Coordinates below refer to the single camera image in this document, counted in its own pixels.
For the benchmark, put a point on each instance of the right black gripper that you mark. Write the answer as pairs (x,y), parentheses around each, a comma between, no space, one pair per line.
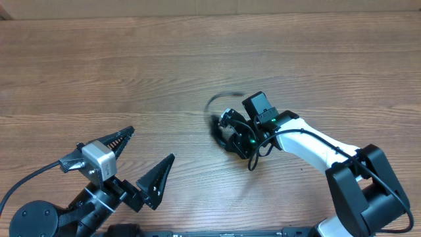
(238,145)

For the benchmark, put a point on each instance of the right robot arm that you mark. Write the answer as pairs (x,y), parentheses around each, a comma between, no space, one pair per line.
(367,196)

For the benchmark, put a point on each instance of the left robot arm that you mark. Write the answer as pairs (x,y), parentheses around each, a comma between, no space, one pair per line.
(90,209)

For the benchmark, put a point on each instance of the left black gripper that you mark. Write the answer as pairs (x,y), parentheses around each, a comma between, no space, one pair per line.
(152,196)

